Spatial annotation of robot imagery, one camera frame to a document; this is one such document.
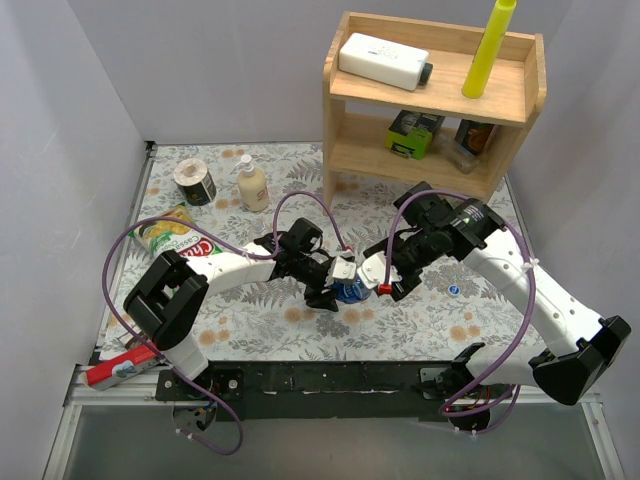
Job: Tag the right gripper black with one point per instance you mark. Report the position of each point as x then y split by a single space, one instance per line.
398 273

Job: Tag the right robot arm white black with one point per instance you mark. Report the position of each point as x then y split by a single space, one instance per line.
562 347

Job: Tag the clear plastic bottle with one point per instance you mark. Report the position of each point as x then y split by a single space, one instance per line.
258 226

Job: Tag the yellow plastic tube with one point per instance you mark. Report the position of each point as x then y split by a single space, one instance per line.
488 48

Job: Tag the blue label water bottle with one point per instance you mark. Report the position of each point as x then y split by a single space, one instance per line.
351 293

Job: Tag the blue bottle cap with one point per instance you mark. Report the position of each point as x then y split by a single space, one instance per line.
453 290

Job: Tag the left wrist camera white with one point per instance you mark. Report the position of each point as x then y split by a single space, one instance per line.
342 271

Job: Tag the clear bottle on shelf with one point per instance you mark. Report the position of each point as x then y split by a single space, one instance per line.
458 156

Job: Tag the beige pump soap bottle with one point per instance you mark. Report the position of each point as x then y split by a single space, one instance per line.
252 184

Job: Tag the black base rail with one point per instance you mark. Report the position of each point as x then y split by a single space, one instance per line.
332 389

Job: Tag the green Chuba cassava chips bag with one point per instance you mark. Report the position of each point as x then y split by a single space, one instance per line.
162 235

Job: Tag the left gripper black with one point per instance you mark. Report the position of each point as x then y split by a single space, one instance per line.
320 279

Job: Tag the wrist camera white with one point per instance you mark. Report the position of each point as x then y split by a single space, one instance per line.
372 272
342 271

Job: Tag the wooden two-tier shelf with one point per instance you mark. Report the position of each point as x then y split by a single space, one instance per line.
513 99

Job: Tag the black orange small box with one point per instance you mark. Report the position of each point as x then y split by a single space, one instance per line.
474 136

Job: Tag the white rectangular plastic jug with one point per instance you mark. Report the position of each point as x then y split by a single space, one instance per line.
384 61

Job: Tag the red white small carton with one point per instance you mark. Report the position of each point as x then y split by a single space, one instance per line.
118 369

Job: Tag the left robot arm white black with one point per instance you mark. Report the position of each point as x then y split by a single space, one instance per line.
167 299

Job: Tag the floral patterned table mat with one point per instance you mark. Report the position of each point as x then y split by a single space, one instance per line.
270 321

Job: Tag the green black small box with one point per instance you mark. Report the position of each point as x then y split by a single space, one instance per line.
411 133

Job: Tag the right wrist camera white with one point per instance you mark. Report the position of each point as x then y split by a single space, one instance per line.
372 272

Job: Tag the aluminium frame rail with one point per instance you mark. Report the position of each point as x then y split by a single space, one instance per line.
141 390

